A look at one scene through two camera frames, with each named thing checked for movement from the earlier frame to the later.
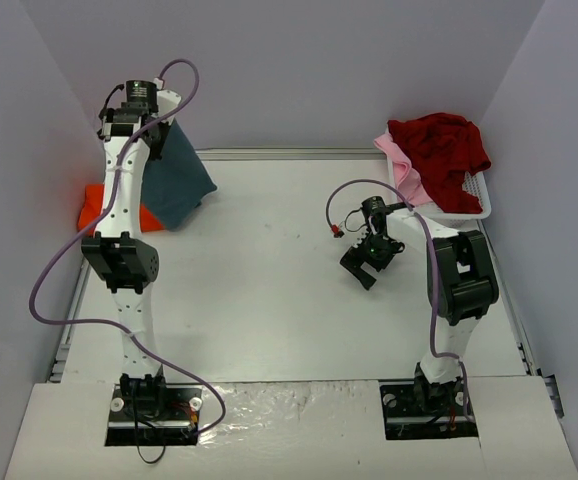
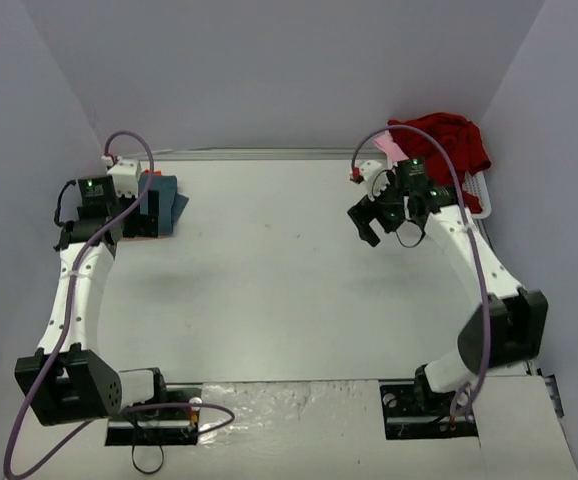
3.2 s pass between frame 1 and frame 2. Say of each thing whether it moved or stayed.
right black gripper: moved
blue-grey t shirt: moved
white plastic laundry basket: stayed
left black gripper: moved
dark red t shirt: stayed
